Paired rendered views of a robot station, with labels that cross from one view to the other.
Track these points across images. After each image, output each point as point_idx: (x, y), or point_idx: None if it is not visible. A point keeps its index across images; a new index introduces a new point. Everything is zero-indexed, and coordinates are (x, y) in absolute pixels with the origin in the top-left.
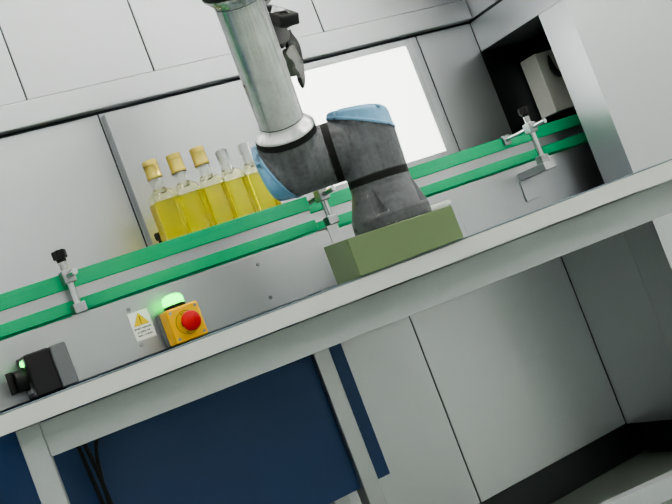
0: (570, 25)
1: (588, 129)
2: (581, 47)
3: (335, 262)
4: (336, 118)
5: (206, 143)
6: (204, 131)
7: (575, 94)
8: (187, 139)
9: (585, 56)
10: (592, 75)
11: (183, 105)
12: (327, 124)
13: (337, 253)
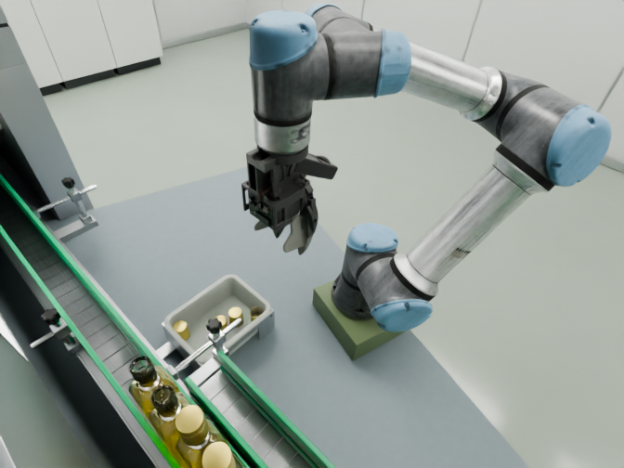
0: (33, 91)
1: (46, 181)
2: (46, 112)
3: (371, 344)
4: (397, 245)
5: (44, 436)
6: (28, 422)
7: (32, 153)
8: (51, 461)
9: (51, 120)
10: (58, 136)
11: (1, 414)
12: (395, 253)
13: (385, 333)
